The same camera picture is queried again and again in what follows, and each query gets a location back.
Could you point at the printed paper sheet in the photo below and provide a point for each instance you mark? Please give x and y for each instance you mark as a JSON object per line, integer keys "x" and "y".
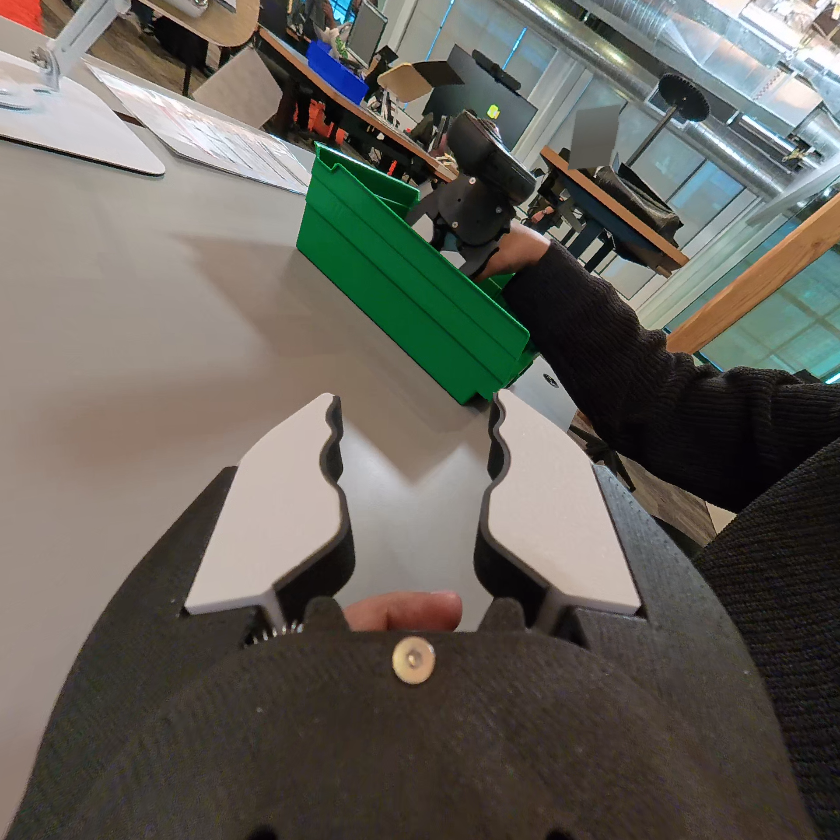
{"x": 210, "y": 138}

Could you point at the grey desk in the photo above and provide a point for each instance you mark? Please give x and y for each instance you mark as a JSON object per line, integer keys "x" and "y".
{"x": 131, "y": 328}

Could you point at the wooden beam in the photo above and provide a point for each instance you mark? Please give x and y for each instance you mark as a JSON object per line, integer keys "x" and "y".
{"x": 754, "y": 282}

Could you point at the round wooden table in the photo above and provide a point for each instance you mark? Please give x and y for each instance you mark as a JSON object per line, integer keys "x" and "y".
{"x": 216, "y": 19}

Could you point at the black monitor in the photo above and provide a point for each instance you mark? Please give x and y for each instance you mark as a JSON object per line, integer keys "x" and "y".
{"x": 472, "y": 105}
{"x": 366, "y": 29}

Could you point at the black video bar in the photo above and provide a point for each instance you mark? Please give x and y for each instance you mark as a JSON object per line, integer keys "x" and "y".
{"x": 499, "y": 69}

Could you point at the small wooden board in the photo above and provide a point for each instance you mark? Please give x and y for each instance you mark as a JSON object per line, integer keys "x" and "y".
{"x": 400, "y": 82}

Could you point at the person's right forearm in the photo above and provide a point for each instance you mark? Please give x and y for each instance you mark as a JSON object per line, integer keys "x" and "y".
{"x": 623, "y": 367}

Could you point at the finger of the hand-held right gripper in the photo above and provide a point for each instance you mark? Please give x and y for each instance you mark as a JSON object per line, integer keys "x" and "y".
{"x": 423, "y": 210}

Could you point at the blue plastic bin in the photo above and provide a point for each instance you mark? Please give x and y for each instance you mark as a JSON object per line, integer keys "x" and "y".
{"x": 334, "y": 69}

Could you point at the person's right hand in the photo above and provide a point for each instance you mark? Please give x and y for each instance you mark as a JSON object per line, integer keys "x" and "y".
{"x": 518, "y": 249}

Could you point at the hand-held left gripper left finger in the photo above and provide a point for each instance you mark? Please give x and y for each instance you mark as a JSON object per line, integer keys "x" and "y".
{"x": 275, "y": 512}

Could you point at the black office chair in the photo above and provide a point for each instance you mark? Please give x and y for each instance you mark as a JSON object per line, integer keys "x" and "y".
{"x": 604, "y": 453}

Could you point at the black bag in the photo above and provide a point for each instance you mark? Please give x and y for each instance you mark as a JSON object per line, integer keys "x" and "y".
{"x": 640, "y": 203}

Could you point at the person's left hand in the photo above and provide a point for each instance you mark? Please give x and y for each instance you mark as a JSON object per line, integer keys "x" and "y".
{"x": 400, "y": 611}

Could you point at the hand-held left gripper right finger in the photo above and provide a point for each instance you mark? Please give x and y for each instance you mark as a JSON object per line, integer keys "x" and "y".
{"x": 558, "y": 518}

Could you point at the black disc on pole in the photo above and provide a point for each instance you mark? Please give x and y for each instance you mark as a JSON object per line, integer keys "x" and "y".
{"x": 682, "y": 97}

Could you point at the green plastic bin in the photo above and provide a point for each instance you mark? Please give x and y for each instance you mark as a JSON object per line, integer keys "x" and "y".
{"x": 394, "y": 282}

